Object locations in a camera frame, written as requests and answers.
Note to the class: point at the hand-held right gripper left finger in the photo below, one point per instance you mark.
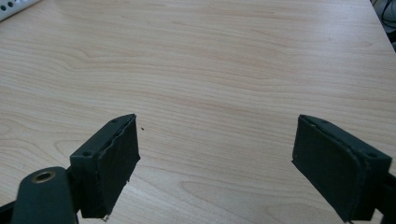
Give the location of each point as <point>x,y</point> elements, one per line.
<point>106,168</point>

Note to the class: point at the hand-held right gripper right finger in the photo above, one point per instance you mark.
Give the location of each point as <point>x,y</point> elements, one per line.
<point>336,168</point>

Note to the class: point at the white perforated tray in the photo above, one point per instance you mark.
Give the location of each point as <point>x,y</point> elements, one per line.
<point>12,6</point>

